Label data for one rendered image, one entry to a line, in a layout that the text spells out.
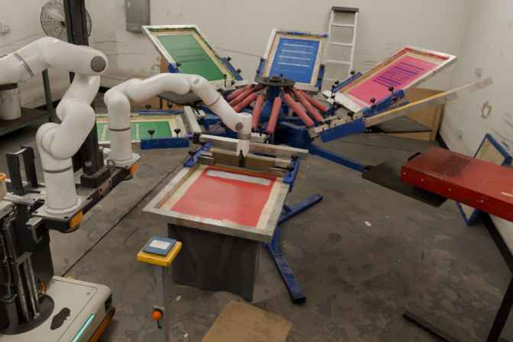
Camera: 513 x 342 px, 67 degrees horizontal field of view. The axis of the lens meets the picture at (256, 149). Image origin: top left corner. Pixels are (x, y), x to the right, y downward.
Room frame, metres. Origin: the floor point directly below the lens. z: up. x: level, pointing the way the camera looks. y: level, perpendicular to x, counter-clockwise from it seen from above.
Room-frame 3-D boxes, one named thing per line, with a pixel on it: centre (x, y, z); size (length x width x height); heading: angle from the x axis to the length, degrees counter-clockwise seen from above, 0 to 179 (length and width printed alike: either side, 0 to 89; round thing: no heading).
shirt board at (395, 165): (2.36, -0.60, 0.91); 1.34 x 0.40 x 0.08; 48
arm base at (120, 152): (1.66, 0.64, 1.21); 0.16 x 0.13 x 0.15; 82
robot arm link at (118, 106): (1.66, 0.64, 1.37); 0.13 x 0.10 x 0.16; 30
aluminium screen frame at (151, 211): (1.78, 0.12, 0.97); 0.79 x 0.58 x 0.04; 168
